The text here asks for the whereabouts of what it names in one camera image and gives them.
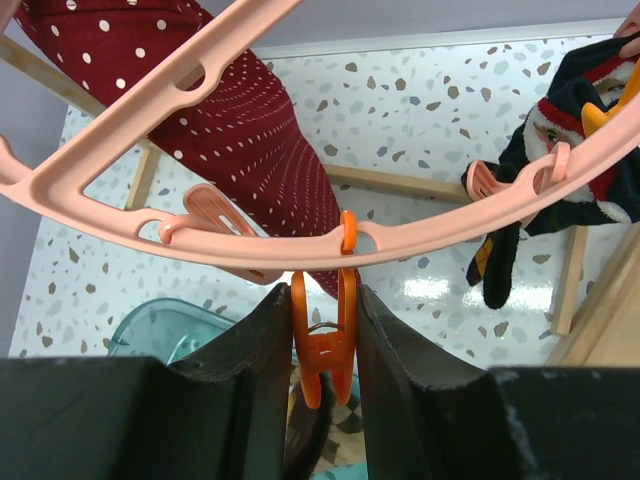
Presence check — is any pink round clip hanger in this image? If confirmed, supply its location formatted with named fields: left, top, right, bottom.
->
left=1, top=1, right=639, bottom=407

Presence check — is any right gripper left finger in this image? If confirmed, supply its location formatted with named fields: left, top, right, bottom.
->
left=1, top=284, right=292, bottom=479

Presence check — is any blue transparent plastic basin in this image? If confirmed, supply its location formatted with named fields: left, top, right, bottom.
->
left=108, top=298, right=235, bottom=365

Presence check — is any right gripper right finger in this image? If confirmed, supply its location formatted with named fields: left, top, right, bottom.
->
left=357, top=286, right=639, bottom=479

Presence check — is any wooden clothes rack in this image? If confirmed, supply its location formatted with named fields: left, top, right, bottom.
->
left=0, top=34, right=640, bottom=369

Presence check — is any black multicolour argyle sock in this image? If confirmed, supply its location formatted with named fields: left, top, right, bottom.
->
left=466, top=222, right=521, bottom=310

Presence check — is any red polka dot garment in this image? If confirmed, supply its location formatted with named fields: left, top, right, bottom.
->
left=1, top=1, right=349, bottom=295

